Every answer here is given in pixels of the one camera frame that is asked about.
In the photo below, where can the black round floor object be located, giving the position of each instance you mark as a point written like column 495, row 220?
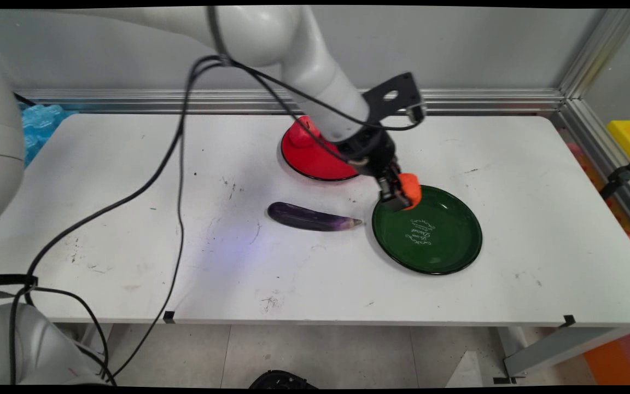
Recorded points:
column 281, row 380

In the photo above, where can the grey table leg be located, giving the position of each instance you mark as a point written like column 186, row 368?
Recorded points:
column 555, row 350

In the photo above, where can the blue bubble wrap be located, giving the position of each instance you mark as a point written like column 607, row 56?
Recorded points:
column 39, row 128

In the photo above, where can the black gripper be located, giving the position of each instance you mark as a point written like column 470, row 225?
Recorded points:
column 368, row 150

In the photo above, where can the orange toy carrot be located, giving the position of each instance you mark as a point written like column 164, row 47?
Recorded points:
column 410, row 189

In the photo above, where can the red toy vegetable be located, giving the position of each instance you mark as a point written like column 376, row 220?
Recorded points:
column 299, row 134

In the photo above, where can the black clamp stand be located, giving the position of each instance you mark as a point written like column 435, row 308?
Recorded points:
column 624, row 174

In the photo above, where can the aluminium frame rail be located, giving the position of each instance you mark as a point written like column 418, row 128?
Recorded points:
column 271, row 101

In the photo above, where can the green round plate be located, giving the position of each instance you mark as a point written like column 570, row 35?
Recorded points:
column 430, row 232

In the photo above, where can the red round plate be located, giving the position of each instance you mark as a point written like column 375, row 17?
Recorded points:
column 309, row 158

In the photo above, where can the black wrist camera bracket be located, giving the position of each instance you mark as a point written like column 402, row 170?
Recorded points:
column 392, row 97

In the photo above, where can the orange box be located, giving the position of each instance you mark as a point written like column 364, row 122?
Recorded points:
column 621, row 358

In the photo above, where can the black tape marker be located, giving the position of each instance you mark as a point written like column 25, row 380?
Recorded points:
column 169, row 316
column 569, row 320

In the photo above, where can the dark purple eggplant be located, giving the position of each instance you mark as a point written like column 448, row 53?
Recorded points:
column 309, row 218

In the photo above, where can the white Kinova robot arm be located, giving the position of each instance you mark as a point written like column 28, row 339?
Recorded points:
column 271, row 38

